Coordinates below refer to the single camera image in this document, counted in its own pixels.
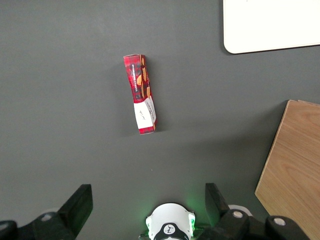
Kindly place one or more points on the wooden two-drawer cabinet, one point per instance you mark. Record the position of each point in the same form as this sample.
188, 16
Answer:
295, 170

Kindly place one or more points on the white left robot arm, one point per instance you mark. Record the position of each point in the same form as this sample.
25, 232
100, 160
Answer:
170, 217

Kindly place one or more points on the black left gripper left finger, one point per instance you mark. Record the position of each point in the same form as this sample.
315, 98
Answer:
75, 210

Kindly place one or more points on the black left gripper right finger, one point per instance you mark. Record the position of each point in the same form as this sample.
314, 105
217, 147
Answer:
217, 207

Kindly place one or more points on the cream rectangular tray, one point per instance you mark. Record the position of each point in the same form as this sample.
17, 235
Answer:
270, 25

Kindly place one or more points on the red plaid cookie box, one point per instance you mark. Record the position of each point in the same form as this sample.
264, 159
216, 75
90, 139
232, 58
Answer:
140, 100

